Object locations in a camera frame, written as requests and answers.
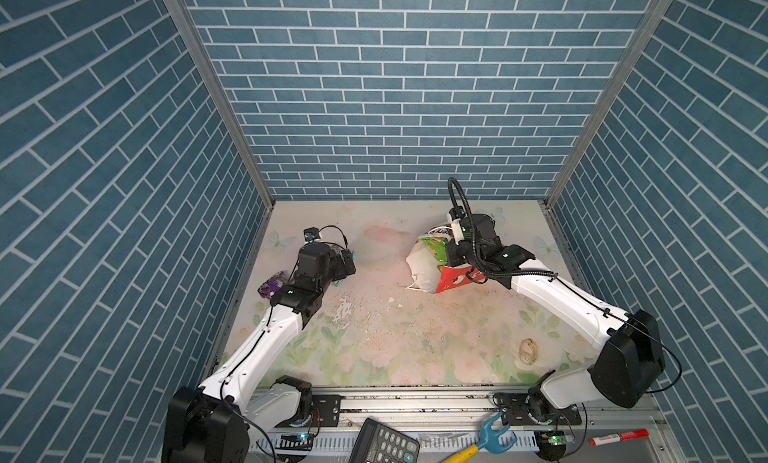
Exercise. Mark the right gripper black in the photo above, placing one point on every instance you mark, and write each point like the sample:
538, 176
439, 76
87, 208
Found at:
451, 256

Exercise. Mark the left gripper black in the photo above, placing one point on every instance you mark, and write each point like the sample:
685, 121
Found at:
339, 270

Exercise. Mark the red white paper bag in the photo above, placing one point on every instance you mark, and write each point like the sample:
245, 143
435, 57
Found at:
430, 277

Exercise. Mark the purple snack packet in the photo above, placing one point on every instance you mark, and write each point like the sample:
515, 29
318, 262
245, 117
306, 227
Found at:
272, 285

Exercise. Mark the green snack packet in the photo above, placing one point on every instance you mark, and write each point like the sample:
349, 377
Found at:
436, 244

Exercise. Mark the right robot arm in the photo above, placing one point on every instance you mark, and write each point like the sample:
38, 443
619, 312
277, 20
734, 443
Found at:
630, 354

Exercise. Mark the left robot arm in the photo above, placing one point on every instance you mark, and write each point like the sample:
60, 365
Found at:
211, 422

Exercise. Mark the beige shell sticker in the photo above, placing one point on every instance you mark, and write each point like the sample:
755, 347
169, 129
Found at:
528, 351

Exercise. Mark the black calculator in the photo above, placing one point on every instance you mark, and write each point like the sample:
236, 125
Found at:
379, 443

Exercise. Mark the blue yellow clamp tool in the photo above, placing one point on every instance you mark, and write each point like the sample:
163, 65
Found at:
488, 439

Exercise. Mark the red marker pen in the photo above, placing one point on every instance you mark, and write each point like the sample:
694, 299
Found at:
619, 437

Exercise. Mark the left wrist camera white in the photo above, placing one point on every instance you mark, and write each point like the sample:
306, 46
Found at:
312, 234

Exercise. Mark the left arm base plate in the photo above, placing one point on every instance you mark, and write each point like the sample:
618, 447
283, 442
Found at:
324, 411

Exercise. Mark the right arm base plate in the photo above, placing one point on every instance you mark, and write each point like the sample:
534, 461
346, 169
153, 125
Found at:
521, 409

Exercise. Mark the aluminium front rail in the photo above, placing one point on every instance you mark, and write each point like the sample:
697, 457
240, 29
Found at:
457, 409

